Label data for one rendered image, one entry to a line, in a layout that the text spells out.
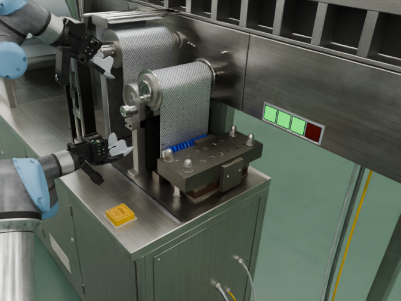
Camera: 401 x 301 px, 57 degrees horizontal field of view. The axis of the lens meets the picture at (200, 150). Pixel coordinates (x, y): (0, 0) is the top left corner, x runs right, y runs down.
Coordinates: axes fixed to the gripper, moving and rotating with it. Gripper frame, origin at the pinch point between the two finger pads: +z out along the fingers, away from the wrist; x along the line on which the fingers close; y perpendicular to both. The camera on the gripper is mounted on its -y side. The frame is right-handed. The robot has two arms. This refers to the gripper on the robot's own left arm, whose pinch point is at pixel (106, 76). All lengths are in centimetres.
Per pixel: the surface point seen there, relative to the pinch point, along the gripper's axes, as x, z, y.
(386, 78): -64, 32, 38
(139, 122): 2.2, 22.8, -7.4
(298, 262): -24, 169, -33
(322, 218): -10, 206, -1
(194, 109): -5.1, 36.7, 7.5
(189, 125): -5.1, 38.7, 1.4
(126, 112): 2.7, 15.9, -6.8
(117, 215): -15.8, 19.9, -37.0
